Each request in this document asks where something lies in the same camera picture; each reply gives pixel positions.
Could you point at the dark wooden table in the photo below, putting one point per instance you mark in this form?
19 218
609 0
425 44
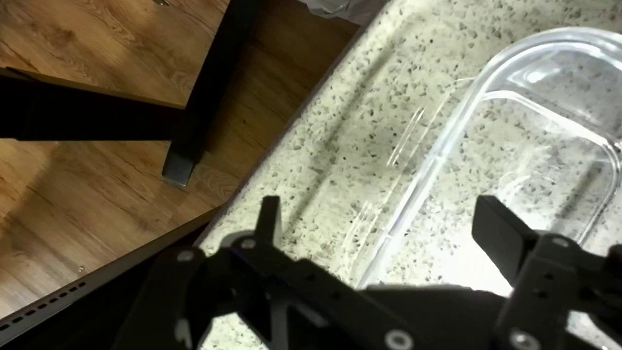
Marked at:
207 83

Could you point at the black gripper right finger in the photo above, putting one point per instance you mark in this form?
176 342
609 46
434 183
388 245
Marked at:
551 291

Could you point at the clear plastic lunch box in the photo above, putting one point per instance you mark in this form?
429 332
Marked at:
532 148

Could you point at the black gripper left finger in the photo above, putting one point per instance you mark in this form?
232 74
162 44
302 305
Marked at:
304 291

